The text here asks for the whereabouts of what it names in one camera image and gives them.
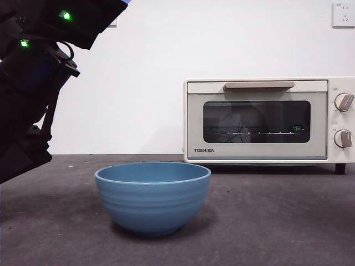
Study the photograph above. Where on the blue ribbed bowl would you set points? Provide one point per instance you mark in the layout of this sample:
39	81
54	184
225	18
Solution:
152	205

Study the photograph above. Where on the beige oven knob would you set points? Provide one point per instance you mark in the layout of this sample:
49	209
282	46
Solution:
342	138
343	102

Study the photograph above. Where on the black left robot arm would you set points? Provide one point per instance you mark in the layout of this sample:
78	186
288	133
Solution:
27	83

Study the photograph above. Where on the white Toshiba toaster oven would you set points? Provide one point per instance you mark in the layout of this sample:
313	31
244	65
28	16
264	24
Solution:
341	156

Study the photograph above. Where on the white wall socket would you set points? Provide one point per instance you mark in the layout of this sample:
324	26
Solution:
344	15
113	25

